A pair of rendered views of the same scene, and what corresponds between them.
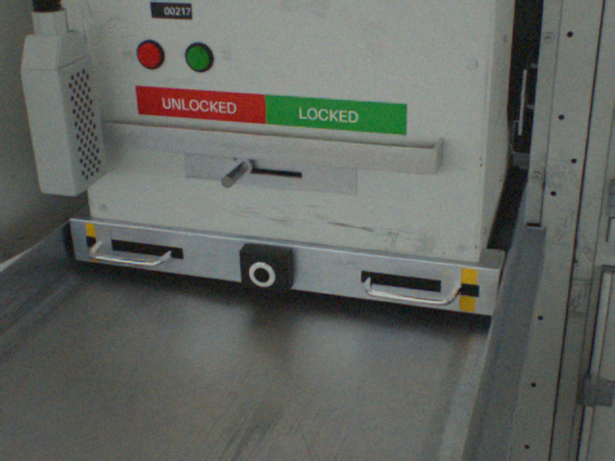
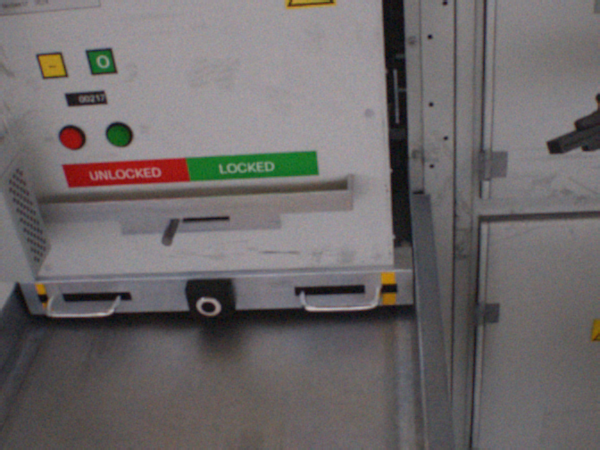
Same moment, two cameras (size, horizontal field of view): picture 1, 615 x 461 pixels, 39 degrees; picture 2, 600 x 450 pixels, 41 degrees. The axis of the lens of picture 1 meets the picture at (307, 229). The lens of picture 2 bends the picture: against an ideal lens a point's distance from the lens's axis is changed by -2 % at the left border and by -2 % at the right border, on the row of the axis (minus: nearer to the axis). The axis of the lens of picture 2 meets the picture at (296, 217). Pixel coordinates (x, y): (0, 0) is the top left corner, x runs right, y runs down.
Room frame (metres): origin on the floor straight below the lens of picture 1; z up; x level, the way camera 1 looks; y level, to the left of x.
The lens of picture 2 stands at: (0.07, 0.07, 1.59)
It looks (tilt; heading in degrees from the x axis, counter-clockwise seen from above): 35 degrees down; 350
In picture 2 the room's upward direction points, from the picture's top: 7 degrees counter-clockwise
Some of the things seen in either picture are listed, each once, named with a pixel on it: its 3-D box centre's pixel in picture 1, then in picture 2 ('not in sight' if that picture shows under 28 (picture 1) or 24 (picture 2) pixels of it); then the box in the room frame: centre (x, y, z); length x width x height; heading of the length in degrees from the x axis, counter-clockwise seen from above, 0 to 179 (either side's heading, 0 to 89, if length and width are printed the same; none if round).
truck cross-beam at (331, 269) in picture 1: (276, 255); (214, 281); (0.95, 0.04, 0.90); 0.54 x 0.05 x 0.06; 72
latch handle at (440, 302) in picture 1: (410, 288); (340, 296); (0.86, -0.11, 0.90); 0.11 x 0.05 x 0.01; 72
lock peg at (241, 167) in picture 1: (235, 165); (170, 222); (0.92, 0.08, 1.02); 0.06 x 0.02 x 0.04; 162
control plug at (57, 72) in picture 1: (65, 110); (6, 206); (0.93, 0.26, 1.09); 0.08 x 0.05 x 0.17; 162
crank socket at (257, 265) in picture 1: (265, 269); (210, 300); (0.91, 0.05, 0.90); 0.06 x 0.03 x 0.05; 72
